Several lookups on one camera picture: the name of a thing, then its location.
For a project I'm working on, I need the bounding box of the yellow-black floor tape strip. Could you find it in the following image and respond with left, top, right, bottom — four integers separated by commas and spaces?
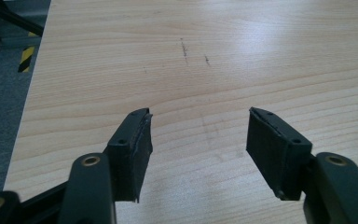
17, 46, 36, 74

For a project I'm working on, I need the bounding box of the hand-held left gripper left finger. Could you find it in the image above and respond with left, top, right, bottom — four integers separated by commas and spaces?
103, 107, 154, 203

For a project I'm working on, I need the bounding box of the black frame strut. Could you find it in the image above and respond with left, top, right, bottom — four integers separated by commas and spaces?
0, 0, 45, 37

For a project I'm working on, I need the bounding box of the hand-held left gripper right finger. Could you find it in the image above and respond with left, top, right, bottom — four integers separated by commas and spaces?
245, 106, 313, 202

